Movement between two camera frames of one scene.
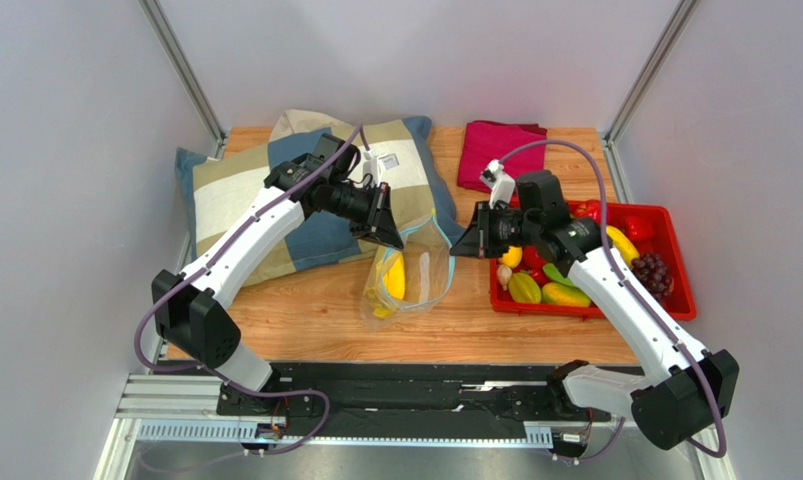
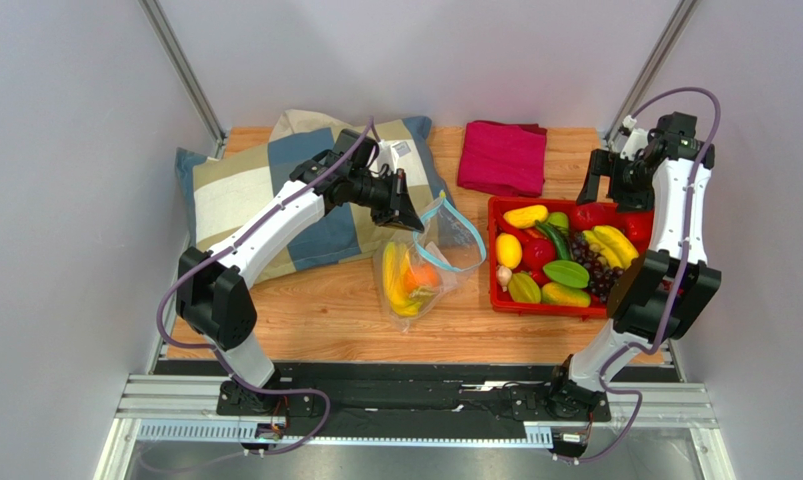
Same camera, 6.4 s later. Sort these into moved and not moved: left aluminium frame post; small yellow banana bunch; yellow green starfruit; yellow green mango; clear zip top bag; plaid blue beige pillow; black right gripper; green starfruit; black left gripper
Moved: black left gripper; black right gripper; clear zip top bag
Not moved: plaid blue beige pillow; yellow green mango; left aluminium frame post; yellow green starfruit; small yellow banana bunch; green starfruit
